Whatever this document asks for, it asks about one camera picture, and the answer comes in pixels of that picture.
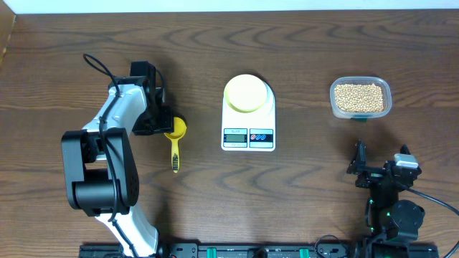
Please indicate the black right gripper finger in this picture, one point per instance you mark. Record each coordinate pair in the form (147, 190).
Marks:
(404, 150)
(358, 163)

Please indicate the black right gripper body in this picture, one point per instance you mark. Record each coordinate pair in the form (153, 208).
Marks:
(371, 177)

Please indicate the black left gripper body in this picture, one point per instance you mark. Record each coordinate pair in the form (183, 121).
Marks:
(157, 119)

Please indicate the yellow measuring scoop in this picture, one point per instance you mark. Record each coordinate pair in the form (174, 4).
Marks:
(177, 134)

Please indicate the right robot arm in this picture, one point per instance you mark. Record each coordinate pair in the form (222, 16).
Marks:
(394, 222)

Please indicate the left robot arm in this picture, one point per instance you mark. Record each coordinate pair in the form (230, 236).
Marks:
(101, 177)

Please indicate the yellow plastic bowl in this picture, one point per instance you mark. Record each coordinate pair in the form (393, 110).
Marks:
(245, 93)

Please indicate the white digital kitchen scale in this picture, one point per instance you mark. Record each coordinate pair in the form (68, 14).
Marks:
(255, 131)

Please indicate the clear plastic container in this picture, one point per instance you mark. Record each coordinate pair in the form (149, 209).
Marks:
(361, 80)

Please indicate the soybeans in container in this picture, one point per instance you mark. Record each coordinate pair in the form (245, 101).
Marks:
(359, 98)

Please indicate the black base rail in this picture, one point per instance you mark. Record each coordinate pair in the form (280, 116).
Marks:
(190, 250)

